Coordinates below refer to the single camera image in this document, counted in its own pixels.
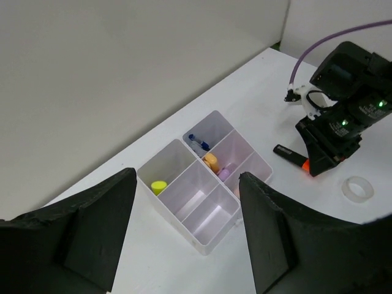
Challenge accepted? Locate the right white divided container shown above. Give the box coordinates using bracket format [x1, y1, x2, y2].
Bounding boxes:
[182, 110, 273, 194]

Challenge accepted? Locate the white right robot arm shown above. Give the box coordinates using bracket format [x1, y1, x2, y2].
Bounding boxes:
[239, 42, 391, 293]

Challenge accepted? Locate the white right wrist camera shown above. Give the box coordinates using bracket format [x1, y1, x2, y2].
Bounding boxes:
[284, 83, 332, 121]

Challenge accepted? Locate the left white divided container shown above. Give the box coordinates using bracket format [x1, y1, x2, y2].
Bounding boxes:
[137, 139, 240, 255]

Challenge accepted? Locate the yellow and black highlighter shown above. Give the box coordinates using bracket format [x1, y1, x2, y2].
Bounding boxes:
[151, 181, 168, 196]

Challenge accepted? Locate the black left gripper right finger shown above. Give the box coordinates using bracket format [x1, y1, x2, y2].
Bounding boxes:
[239, 172, 391, 293]

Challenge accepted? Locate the clear tape roll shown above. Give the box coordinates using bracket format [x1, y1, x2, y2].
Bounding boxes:
[341, 176, 374, 203]

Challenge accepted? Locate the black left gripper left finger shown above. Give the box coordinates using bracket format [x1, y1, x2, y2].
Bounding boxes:
[1, 168, 137, 293]

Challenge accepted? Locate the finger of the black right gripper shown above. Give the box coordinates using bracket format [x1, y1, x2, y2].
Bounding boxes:
[295, 122, 340, 177]

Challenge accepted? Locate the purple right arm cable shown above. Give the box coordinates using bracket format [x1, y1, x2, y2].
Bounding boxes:
[287, 18, 392, 89]

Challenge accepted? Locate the orange and black highlighter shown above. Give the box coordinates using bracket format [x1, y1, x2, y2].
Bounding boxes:
[273, 145, 310, 173]

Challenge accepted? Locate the pink and orange eraser stick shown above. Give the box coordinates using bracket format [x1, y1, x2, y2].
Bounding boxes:
[203, 153, 220, 174]

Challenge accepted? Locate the lilac eraser stick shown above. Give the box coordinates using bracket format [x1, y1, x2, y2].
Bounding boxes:
[217, 162, 237, 182]

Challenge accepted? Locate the white divided container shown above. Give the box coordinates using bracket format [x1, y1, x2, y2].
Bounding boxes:
[137, 139, 240, 255]
[182, 110, 273, 194]

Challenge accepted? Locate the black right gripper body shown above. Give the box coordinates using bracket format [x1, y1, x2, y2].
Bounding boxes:
[299, 100, 364, 162]

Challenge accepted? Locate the dark blue pen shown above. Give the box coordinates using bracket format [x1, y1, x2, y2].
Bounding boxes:
[188, 134, 210, 151]

